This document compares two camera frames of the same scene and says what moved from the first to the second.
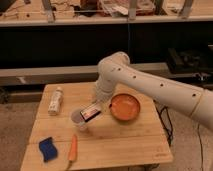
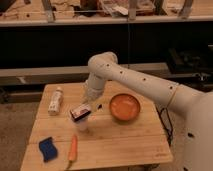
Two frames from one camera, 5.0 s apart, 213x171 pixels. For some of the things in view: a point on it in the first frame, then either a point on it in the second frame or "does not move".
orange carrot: x=73 y=151 does not move
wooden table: x=74 y=129 does not move
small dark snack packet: x=89 y=113 to x=79 y=112
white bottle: x=54 y=106 does not move
